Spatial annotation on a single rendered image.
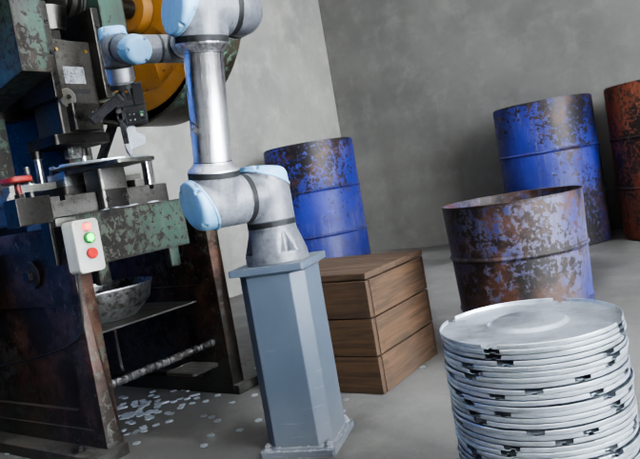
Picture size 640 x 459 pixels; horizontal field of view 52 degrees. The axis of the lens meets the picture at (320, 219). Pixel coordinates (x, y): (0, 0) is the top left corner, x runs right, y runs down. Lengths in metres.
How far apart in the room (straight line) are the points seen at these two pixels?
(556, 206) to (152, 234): 1.17
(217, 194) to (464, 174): 3.63
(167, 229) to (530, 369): 1.33
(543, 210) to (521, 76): 2.94
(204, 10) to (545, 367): 0.95
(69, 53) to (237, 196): 0.90
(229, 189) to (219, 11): 0.37
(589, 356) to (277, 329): 0.73
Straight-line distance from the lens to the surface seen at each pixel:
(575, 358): 1.03
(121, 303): 2.05
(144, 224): 2.01
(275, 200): 1.52
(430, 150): 5.03
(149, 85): 2.45
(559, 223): 1.92
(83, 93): 2.16
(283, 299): 1.50
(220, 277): 2.12
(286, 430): 1.60
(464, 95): 4.91
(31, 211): 1.79
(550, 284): 1.93
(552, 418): 1.04
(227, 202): 1.45
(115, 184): 2.04
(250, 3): 1.49
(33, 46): 2.06
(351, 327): 1.89
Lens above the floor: 0.61
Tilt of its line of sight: 3 degrees down
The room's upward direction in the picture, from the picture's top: 10 degrees counter-clockwise
